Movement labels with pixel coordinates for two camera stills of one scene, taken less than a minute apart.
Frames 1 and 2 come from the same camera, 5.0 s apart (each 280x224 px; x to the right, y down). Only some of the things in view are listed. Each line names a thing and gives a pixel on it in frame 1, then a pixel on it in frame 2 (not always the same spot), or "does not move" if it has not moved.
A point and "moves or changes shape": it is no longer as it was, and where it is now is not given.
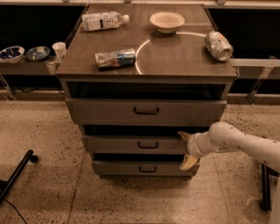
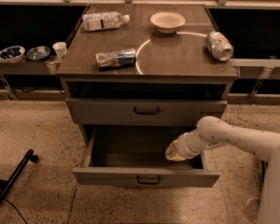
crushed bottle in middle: [122, 58] does not move
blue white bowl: [11, 54] does not move
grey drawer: [129, 145] moves or changes shape
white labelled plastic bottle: [106, 20] does not move
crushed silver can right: [218, 46] does not move
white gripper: [192, 146] -> [184, 147]
